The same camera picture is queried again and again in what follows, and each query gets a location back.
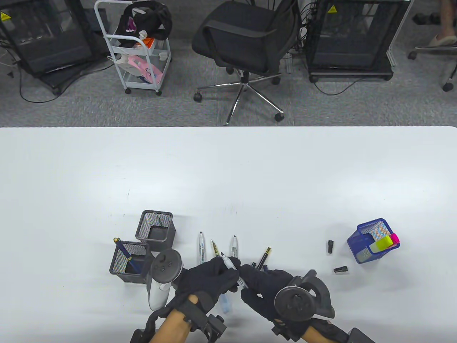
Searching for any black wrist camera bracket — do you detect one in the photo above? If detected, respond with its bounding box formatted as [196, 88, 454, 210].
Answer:
[271, 319, 304, 343]
[191, 302, 227, 340]

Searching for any person's right forearm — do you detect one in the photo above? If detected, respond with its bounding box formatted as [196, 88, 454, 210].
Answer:
[303, 323, 334, 343]

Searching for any person's left forearm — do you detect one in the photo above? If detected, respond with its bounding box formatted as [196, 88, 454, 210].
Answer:
[150, 295, 199, 343]

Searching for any black power strip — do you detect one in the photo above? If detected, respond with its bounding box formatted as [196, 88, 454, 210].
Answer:
[412, 13, 443, 25]

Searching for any pink bag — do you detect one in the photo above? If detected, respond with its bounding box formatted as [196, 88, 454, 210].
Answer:
[127, 54, 164, 83]

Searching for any blue mesh pen holder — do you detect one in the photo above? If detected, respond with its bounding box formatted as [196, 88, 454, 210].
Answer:
[346, 218, 400, 265]

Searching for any black mesh cabinet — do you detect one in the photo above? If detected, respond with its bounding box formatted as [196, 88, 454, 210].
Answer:
[0, 0, 109, 95]
[305, 0, 412, 83]

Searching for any black mesh pen holder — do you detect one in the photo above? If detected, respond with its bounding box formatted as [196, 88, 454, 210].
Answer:
[135, 210, 176, 254]
[109, 240, 156, 285]

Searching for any beige slipper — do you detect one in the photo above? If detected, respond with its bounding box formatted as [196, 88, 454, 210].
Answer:
[428, 34, 457, 48]

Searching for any grey handheld controller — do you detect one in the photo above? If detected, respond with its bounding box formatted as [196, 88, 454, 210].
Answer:
[274, 270, 336, 324]
[147, 249, 185, 312]

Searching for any black bag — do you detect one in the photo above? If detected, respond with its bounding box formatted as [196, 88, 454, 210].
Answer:
[120, 0, 173, 40]

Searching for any black forearm sensor box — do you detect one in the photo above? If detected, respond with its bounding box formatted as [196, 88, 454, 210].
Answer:
[348, 328, 376, 343]

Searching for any white rolling cart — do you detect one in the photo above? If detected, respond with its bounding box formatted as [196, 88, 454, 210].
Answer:
[94, 0, 172, 96]

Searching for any white plastic bag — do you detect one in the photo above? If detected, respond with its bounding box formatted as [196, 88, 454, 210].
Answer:
[114, 53, 133, 76]

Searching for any person's left hand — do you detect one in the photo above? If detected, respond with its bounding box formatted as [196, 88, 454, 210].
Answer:
[174, 255, 242, 309]

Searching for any black office chair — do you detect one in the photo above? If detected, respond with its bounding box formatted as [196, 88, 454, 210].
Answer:
[192, 0, 298, 126]
[408, 45, 457, 92]

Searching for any black gold fountain pen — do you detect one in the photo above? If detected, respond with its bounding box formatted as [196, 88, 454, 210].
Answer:
[255, 247, 272, 270]

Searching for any person's right hand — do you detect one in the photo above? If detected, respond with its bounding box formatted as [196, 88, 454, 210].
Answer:
[238, 264, 297, 323]

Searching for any black forearm strap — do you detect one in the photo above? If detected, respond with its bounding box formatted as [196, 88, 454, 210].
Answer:
[130, 307, 168, 343]
[311, 318, 352, 343]

